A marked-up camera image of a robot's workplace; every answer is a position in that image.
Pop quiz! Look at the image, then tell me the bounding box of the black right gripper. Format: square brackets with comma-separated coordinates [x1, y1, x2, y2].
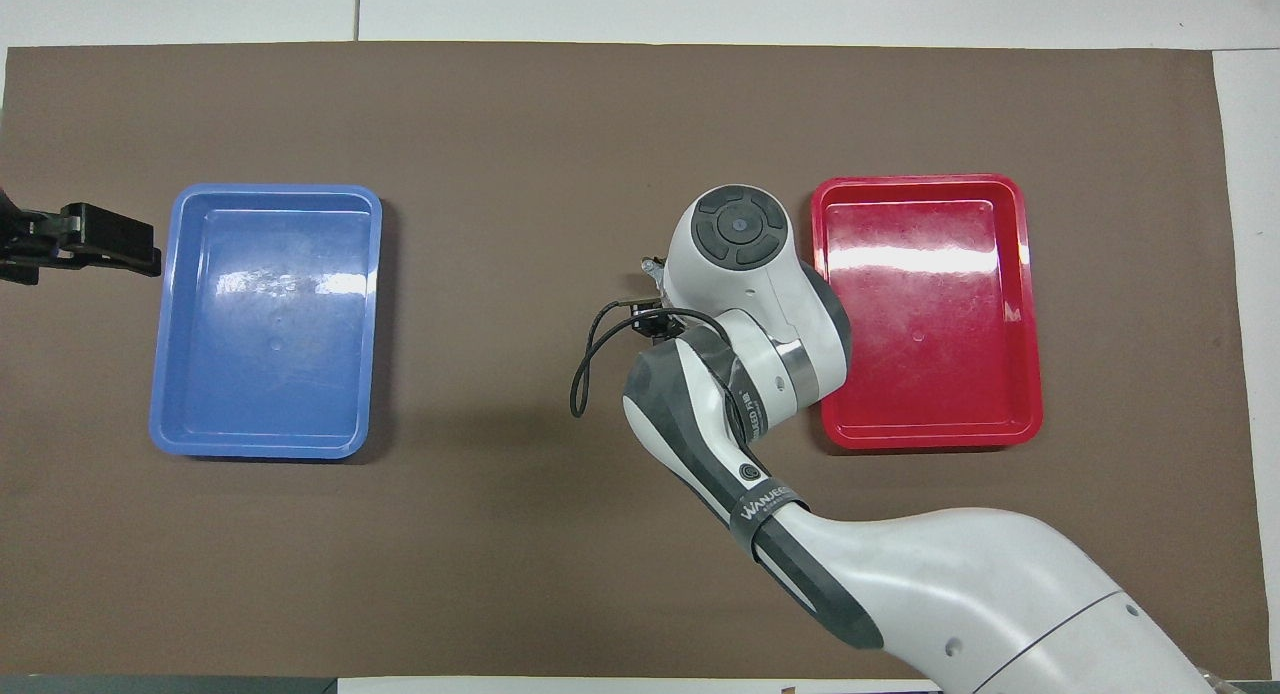
[630, 299, 691, 347]

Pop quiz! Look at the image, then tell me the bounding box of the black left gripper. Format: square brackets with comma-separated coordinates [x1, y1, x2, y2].
[0, 189, 163, 286]

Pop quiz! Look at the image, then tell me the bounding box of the blue plastic tray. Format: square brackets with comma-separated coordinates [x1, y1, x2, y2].
[149, 183, 384, 461]

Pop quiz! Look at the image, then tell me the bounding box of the red plastic tray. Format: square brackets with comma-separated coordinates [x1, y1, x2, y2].
[810, 174, 1044, 450]

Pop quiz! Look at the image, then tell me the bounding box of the brown table mat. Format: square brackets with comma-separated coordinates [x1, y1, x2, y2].
[0, 42, 1273, 680]

